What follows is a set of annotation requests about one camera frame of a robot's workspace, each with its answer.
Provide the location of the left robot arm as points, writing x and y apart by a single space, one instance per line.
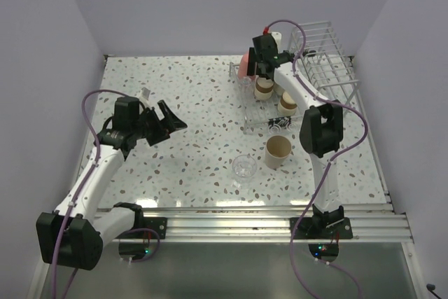
70 235

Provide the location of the steel cup with cork band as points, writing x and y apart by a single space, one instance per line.
278 89

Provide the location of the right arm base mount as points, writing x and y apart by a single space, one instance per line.
324 243

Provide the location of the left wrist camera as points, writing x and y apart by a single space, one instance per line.
144 97

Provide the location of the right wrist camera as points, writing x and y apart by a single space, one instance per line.
276 35

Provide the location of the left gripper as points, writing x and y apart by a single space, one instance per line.
169 124

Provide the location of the white wire dish rack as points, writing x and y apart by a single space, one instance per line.
324 71

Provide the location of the small clear glass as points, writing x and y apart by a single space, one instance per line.
245 84

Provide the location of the beige plastic cup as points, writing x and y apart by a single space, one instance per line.
277 149

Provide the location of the large clear glass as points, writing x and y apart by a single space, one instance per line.
244 168

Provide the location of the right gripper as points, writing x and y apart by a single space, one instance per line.
252 64

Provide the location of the pink plastic cup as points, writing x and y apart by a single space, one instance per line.
243 66

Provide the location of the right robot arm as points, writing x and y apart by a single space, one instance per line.
321 130

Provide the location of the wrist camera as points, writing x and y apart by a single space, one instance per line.
144 97
276 35

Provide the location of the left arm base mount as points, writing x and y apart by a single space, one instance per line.
139 245

